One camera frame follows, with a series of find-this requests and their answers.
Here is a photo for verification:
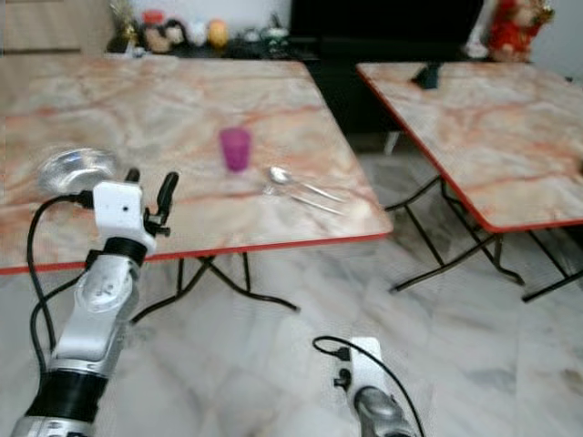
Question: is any small steel bowl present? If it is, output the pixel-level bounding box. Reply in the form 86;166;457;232
38;147;119;197

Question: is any purple plastic cup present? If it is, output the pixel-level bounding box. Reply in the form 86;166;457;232
219;127;252;173

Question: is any marble folding table with dishes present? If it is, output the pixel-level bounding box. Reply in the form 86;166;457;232
0;56;394;325

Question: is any steel spoon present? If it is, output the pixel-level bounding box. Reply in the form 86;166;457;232
268;166;347;203

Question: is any golden ornament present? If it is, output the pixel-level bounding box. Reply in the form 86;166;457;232
111;0;138;53

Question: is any red-lidded snack jar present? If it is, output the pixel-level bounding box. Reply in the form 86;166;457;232
141;9;167;53

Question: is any black round figurine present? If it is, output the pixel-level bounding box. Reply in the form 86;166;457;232
164;20;189;49

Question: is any steel fork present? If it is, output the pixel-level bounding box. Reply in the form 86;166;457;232
264;185;345;216

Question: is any white round figurine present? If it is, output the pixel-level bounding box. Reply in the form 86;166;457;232
187;18;209;47

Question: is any yellow round figurine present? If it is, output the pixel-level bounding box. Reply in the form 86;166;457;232
207;19;229;48

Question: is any light wooden cabinet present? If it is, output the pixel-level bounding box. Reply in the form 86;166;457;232
0;0;118;57

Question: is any white green mug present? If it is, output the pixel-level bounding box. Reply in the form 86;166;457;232
262;27;290;52

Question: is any black television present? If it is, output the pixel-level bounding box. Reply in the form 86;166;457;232
290;0;486;46

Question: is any small black box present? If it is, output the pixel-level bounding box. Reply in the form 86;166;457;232
412;62;443;90

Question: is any marble folding table red edge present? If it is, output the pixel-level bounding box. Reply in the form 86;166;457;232
355;60;583;303

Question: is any red plush doll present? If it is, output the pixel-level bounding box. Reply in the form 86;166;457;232
485;0;555;63

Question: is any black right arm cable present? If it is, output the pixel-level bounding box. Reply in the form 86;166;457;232
312;333;427;437

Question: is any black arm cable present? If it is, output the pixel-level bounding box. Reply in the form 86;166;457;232
312;333;427;437
27;189;97;376

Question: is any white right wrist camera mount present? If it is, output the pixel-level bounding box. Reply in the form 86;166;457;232
346;336;386;407

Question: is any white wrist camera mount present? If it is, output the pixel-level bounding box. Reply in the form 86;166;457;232
346;336;386;407
92;181;155;257

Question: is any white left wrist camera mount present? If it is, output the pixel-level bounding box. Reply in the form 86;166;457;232
92;181;155;257

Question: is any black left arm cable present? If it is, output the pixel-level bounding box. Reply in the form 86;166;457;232
27;189;97;376

